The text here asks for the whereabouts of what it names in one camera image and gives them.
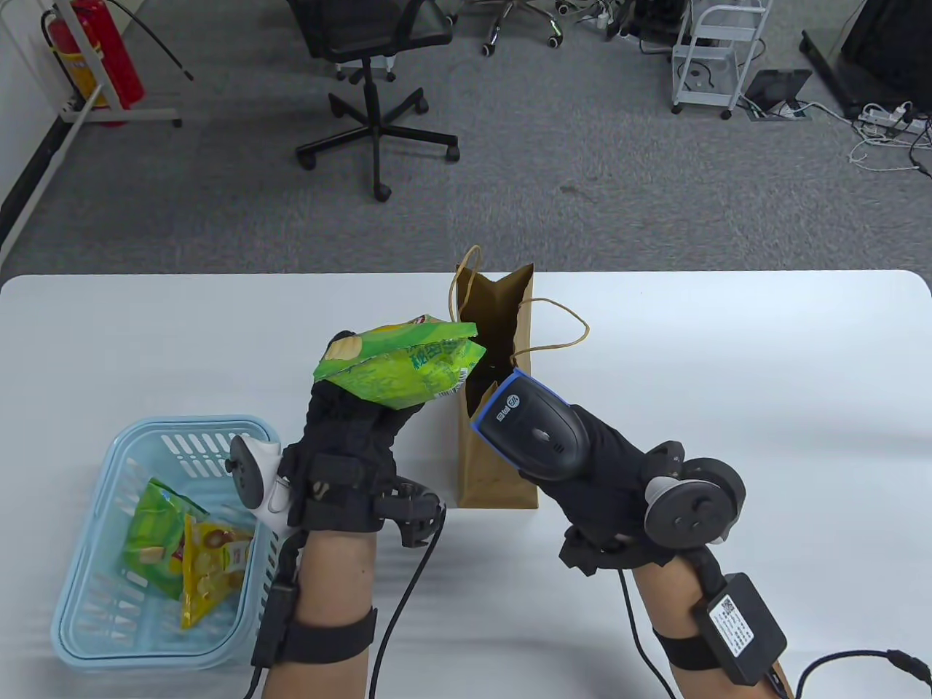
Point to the person's left hand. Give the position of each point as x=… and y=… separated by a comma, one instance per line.
x=342, y=451

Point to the person's right hand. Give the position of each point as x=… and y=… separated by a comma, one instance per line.
x=608, y=480

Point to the green bag of chips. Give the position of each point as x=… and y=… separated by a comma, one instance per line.
x=153, y=531
x=393, y=364

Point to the brown paper bag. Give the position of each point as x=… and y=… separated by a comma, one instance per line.
x=495, y=466

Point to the yellow bag of chips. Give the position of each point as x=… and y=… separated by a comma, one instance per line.
x=207, y=568

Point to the person's right forearm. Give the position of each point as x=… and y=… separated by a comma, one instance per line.
x=666, y=597

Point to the black and white controller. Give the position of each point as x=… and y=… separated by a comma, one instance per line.
x=251, y=473
x=692, y=513

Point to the black sensor box white label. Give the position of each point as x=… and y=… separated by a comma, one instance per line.
x=743, y=630
x=275, y=626

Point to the light blue plastic basket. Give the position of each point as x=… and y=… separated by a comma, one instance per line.
x=87, y=619

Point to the white metal stand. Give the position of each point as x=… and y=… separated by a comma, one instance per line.
x=124, y=114

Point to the white rolling cart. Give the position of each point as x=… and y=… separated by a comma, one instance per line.
x=717, y=80

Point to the black office chair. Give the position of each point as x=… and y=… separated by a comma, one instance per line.
x=371, y=29

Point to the chrome chair base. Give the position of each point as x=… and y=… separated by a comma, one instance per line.
x=486, y=48

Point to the black floor socket panel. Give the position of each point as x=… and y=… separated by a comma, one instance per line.
x=775, y=86

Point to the white power strip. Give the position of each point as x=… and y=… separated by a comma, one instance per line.
x=885, y=116

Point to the red fire extinguisher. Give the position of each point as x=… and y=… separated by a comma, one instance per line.
x=109, y=44

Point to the black furniture base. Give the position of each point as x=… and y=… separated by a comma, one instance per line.
x=888, y=36

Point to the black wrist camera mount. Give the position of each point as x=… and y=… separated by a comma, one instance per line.
x=590, y=557
x=411, y=510

